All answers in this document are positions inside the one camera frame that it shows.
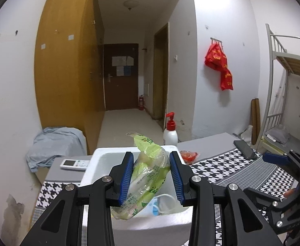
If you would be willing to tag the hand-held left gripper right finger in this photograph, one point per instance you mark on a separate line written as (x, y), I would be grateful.
(177, 182)

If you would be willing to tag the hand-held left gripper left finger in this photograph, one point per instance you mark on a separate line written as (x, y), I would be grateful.
(126, 182)

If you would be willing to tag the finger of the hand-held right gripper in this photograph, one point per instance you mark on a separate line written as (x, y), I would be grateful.
(275, 158)
(260, 194)

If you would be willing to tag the green plastic packet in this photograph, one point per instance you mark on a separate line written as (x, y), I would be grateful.
(150, 174)

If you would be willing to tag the blue face mask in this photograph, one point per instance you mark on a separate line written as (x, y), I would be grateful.
(156, 206)

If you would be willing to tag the white foam box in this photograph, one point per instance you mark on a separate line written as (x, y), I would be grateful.
(152, 225)

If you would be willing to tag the person's right hand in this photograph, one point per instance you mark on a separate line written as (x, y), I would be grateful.
(290, 193)

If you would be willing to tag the small white tube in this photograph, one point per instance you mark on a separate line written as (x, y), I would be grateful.
(271, 137)

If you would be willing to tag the grey pillow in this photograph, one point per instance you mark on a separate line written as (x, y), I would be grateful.
(278, 134)

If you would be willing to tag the red snack packet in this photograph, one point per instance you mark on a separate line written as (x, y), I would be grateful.
(188, 156)

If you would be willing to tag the black smartphone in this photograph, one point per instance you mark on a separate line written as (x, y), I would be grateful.
(246, 150)

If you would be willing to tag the houndstooth tablecloth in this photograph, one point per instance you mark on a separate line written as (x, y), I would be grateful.
(229, 169)

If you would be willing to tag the wooden boards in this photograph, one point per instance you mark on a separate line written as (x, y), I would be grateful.
(255, 120)

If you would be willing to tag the white lotion pump bottle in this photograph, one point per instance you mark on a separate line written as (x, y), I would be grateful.
(170, 137)

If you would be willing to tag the white remote control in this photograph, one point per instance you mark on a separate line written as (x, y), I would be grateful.
(75, 164)

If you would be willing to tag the red fire extinguisher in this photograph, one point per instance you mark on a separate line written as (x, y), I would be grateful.
(141, 102)

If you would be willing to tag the blue-grey cloth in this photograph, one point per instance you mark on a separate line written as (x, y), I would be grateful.
(55, 143)

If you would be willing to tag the dark brown door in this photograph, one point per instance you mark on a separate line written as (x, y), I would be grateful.
(121, 92)

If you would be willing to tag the red plastic bag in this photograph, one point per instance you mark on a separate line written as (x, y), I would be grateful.
(215, 57)
(226, 80)

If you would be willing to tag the metal bunk bed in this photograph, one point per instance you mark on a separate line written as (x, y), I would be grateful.
(297, 65)

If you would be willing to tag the blue paper notice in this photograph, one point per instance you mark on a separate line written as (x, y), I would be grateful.
(127, 70)

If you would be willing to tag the wooden wardrobe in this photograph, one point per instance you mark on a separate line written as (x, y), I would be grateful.
(62, 82)

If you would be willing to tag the large white paper notice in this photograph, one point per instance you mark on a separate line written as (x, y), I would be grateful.
(119, 61)

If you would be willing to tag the small white paper notice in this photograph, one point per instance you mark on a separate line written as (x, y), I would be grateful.
(130, 60)

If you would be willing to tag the ceiling lamp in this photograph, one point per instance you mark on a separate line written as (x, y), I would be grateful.
(131, 4)

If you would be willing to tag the wooden door frame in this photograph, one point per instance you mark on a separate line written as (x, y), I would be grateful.
(161, 76)

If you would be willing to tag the metal wall hook rack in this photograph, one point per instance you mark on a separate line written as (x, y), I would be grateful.
(216, 40)

